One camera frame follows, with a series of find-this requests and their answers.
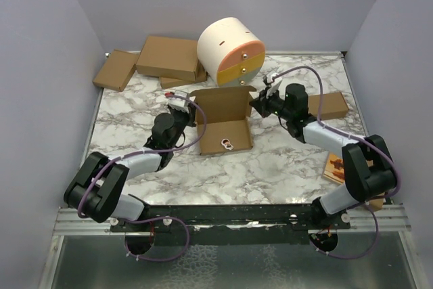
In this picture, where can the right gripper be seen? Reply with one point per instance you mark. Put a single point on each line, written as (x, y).
(261, 102)

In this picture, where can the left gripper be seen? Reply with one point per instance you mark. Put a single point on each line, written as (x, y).
(191, 116)

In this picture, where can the small cartoon sticker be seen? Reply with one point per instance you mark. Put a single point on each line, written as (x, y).
(226, 144)

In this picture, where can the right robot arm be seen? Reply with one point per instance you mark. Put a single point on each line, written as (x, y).
(368, 172)

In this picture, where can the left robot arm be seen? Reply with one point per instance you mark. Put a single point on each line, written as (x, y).
(96, 189)

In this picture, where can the cardboard box under large box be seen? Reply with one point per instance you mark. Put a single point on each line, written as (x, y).
(167, 83)

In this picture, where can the small folded cardboard box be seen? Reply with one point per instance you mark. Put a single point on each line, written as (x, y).
(334, 106)

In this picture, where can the large folded cardboard box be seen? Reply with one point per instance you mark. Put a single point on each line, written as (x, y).
(169, 57)

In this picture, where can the cardboard box under book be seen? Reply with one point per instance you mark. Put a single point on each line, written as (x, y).
(376, 204)

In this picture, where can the round cream drawer cabinet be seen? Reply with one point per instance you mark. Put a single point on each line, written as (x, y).
(230, 53)

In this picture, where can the orange paperback book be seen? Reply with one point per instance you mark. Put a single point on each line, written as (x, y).
(334, 169)

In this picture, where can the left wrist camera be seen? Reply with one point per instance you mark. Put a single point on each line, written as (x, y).
(178, 100)

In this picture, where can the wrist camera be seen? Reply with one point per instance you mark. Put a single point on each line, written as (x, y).
(178, 100)
(272, 82)

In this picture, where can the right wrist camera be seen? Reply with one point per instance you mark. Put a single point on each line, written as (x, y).
(272, 82)

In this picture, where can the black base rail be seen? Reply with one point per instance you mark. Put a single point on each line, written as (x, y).
(248, 223)

